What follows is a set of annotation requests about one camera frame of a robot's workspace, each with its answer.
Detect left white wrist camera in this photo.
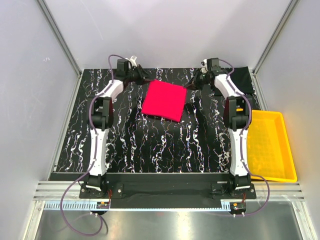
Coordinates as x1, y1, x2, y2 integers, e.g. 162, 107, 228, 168
127, 55, 138, 67

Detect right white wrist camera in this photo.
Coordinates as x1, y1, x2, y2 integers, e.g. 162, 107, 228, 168
200, 59, 208, 74

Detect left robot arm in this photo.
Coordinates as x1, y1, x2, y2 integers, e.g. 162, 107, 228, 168
80, 55, 151, 199

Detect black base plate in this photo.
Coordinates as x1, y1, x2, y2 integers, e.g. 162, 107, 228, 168
49, 172, 257, 210

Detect right aluminium frame post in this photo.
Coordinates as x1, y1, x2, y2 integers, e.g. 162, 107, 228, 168
251, 0, 301, 76

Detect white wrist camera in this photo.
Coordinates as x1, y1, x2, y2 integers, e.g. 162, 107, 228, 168
200, 59, 208, 74
127, 55, 138, 67

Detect folded black t shirt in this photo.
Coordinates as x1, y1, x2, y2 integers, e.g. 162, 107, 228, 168
222, 66, 255, 95

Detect yellow plastic bin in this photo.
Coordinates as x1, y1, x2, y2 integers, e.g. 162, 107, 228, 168
247, 110, 298, 183

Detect slotted cable duct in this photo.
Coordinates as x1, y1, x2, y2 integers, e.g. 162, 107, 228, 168
44, 198, 231, 212

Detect right connector block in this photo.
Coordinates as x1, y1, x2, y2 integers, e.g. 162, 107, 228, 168
231, 202, 247, 212

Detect connector block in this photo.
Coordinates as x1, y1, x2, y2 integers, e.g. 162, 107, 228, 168
231, 202, 247, 212
96, 200, 111, 209

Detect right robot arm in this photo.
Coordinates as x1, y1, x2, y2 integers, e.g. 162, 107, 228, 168
184, 57, 252, 199

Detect aluminium frame post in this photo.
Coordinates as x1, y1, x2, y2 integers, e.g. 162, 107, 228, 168
34, 0, 83, 76
251, 0, 301, 76

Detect left aluminium frame post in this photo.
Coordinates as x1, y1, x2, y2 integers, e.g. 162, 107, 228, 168
34, 0, 83, 76

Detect left connector block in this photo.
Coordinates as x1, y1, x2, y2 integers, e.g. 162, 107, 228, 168
96, 200, 111, 209

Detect pink t shirt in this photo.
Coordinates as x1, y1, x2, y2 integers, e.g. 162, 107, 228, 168
141, 80, 187, 122

